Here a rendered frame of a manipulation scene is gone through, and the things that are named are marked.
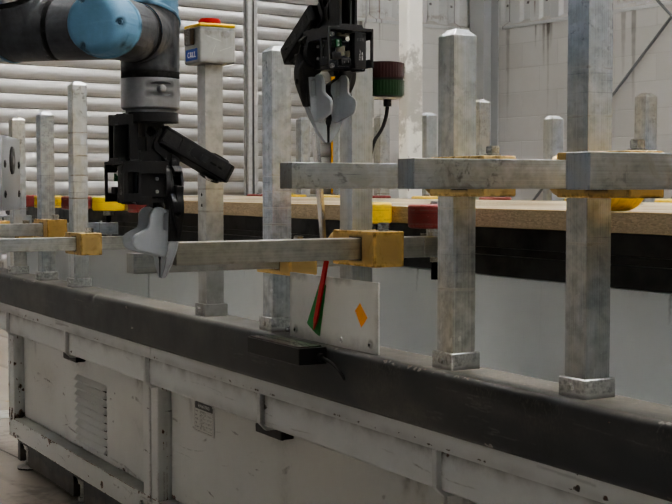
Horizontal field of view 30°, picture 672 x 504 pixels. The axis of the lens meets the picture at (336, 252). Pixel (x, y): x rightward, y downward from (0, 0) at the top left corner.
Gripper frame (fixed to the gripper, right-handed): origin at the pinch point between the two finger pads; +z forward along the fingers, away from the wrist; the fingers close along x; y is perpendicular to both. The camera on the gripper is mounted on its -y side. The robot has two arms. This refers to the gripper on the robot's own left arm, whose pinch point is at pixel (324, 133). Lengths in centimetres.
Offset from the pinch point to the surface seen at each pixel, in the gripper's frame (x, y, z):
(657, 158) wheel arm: -12, 76, 5
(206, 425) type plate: 31, -110, 62
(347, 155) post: 6.1, -4.1, 2.8
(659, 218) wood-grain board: 26.6, 37.1, 11.3
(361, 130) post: 7.7, -2.9, -0.7
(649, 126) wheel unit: 116, -58, -6
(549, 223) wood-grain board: 26.6, 16.1, 12.4
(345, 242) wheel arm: 2.9, 0.8, 15.1
